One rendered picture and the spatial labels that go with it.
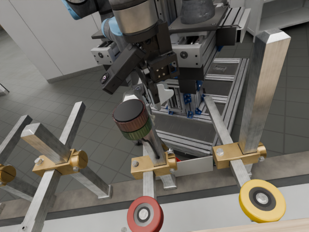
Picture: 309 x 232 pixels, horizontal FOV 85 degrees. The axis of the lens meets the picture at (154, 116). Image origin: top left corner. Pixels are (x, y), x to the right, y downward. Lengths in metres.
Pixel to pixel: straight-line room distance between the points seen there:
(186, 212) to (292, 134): 1.26
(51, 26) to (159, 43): 3.00
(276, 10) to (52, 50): 3.60
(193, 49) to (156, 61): 0.39
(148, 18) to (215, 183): 0.54
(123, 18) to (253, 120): 0.33
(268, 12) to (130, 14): 3.21
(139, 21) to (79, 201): 0.67
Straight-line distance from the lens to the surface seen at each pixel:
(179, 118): 1.51
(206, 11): 0.85
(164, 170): 0.52
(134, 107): 0.30
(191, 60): 0.77
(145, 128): 0.30
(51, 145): 0.49
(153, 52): 0.38
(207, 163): 0.62
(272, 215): 0.43
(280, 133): 1.73
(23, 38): 3.61
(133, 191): 0.70
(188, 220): 0.71
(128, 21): 0.33
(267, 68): 0.35
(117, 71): 0.35
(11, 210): 1.01
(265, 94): 0.39
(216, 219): 0.71
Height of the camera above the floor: 1.31
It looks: 43 degrees down
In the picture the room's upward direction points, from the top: 20 degrees counter-clockwise
